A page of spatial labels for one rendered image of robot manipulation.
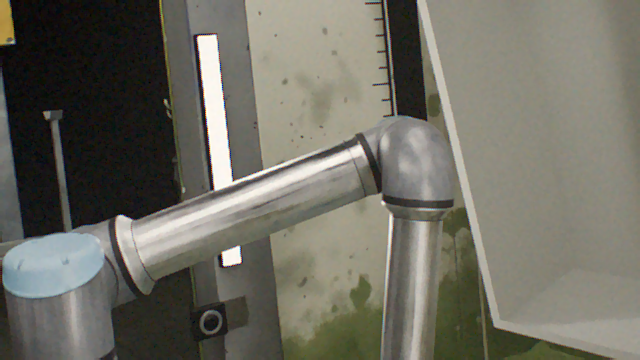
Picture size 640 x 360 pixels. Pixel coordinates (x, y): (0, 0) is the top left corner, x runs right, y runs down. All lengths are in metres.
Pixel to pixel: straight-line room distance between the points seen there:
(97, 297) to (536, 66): 1.31
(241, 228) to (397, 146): 0.31
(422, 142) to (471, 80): 0.69
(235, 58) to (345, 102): 0.39
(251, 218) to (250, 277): 0.83
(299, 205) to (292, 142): 0.86
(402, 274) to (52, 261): 0.53
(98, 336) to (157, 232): 0.22
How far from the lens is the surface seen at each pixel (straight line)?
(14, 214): 2.07
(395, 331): 1.23
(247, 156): 2.06
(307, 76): 2.17
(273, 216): 1.28
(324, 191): 1.28
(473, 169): 1.87
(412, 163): 1.18
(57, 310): 1.15
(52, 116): 1.89
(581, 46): 1.95
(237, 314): 2.10
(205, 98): 1.98
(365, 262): 2.32
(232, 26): 2.06
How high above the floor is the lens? 1.12
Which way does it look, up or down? 5 degrees down
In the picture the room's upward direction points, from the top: 6 degrees counter-clockwise
